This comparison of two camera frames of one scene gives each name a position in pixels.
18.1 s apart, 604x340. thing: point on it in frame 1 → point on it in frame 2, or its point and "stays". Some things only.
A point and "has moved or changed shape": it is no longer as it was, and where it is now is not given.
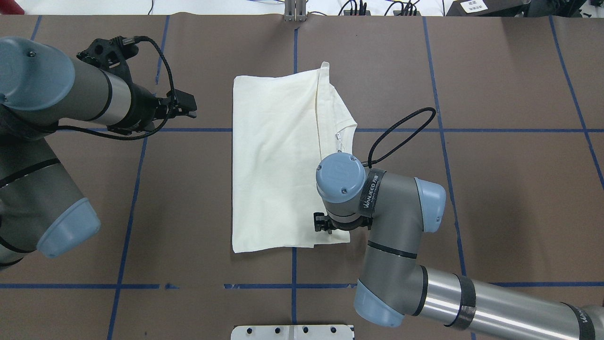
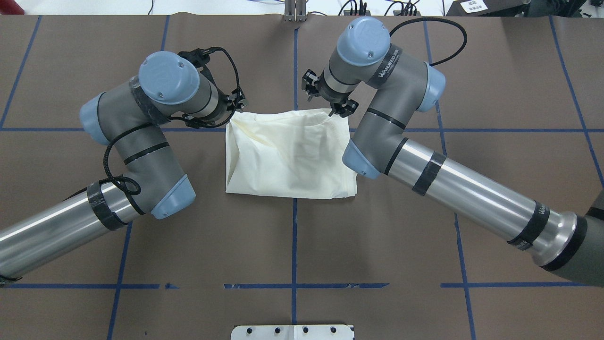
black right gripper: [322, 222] → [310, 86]
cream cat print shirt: [283, 126] has moved or changed shape
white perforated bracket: [292, 332] stays
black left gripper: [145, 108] → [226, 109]
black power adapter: [486, 8] stays
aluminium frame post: [295, 10] stays
